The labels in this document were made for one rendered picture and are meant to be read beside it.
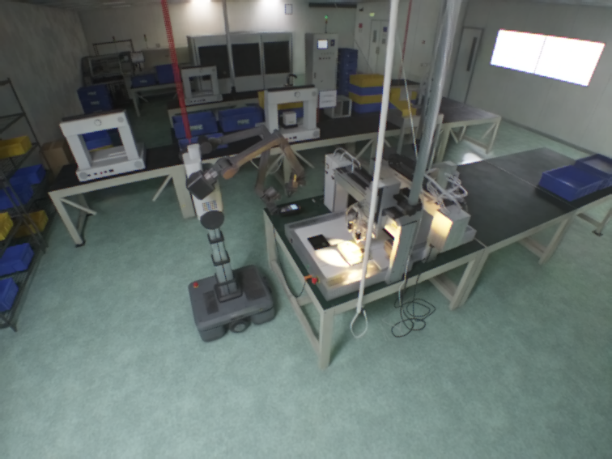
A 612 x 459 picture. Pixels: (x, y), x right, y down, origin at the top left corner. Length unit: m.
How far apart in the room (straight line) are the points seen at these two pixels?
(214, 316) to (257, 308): 0.34
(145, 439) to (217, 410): 0.50
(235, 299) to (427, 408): 1.65
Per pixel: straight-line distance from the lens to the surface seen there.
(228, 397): 2.44
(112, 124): 3.68
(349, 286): 1.86
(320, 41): 7.49
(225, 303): 2.57
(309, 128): 4.11
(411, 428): 2.41
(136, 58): 10.93
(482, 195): 3.35
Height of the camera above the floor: 2.19
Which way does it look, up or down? 37 degrees down
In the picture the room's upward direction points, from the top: straight up
